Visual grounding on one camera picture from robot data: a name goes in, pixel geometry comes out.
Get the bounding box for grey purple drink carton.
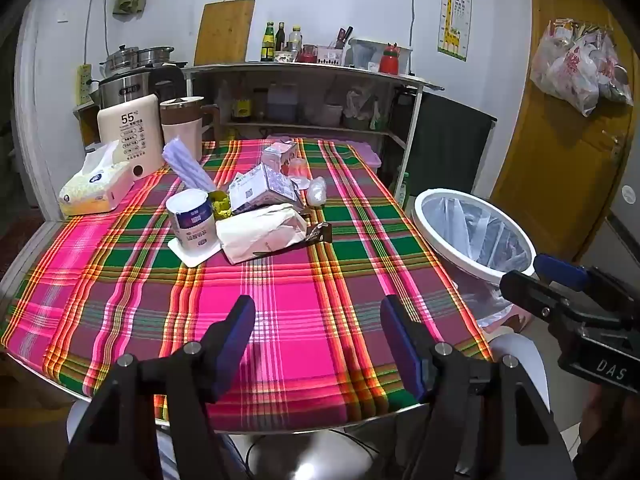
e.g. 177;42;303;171
228;162;303;213

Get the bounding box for plastic bags on shelf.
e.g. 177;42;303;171
345;87;391;128

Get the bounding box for translucent bin liner bag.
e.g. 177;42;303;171
419;195;532;323

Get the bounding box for yellow snack wrapper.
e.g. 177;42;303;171
209;190;232;220

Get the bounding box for hanging plastic bags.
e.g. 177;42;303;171
530;19;635;117

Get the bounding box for dark liquid jug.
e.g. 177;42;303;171
267;85;298;122

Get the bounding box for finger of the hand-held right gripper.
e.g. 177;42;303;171
500;270;626;328
532;254;596;295

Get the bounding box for pink green plaid tablecloth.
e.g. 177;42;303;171
0;137;493;433

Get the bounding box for giraffe wall poster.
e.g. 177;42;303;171
437;0;474;62

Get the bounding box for white yellow tissue pack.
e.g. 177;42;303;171
59;141;136;217

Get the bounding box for steel kitchen shelf unit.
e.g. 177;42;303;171
182;62;446;196

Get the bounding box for green glass bottle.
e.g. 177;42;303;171
260;21;276;62

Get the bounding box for wooden cutting board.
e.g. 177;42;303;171
194;0;256;67

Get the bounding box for white lotion bottle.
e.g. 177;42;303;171
96;92;166;181

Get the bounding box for purple cloth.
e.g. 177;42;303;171
162;136;218;192

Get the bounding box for steel rice cooker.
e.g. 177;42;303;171
97;66;186;111

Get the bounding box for yellow wooden door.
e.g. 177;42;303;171
492;0;640;261

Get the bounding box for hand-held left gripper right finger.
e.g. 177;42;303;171
380;295;578;480

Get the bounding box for white square coaster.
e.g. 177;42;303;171
167;237;223;267

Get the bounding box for white wall cable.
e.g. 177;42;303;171
84;0;109;68

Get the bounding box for clear plastic storage container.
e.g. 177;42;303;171
348;38;413;73

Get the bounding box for white milk powder can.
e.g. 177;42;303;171
166;189;217;252

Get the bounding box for white paper bag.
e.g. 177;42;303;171
215;203;307;264

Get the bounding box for yellow power strip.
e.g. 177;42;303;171
75;64;93;106

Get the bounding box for metal door handle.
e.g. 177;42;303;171
602;130;626;161

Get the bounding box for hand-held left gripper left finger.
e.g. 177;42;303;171
60;295;257;480

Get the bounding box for white round trash bin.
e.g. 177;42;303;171
411;188;538;331

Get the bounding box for black folding panel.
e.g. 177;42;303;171
405;92;498;206

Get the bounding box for steel pot with lid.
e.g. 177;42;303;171
137;46;175;66
100;45;146;73

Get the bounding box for pink milk carton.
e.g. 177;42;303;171
261;141;299;176

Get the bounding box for clear plastic wrap ball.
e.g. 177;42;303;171
306;177;328;208

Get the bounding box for clear plastic cup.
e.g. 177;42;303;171
287;157;311;188

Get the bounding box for beige container with brown lid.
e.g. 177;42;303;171
159;96;221;161

